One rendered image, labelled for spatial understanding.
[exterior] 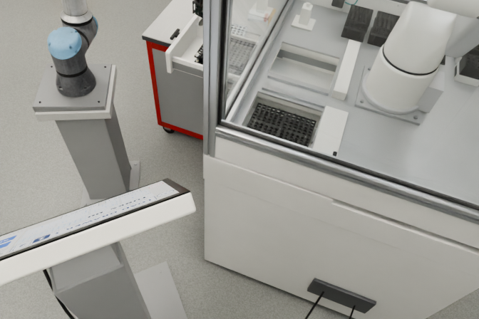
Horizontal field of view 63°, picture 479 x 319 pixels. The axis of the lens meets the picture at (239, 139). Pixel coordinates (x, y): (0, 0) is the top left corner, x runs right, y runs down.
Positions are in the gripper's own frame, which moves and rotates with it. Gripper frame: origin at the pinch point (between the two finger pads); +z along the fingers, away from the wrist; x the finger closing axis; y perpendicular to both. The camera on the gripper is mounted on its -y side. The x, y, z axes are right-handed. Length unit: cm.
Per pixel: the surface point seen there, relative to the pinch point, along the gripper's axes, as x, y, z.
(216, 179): 40, 45, 17
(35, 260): 38, 100, -19
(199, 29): -13.2, -8.1, 11.5
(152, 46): -37.0, -0.5, 29.1
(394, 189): 87, 31, -9
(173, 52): -8.3, 13.8, 8.3
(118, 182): -23, 46, 81
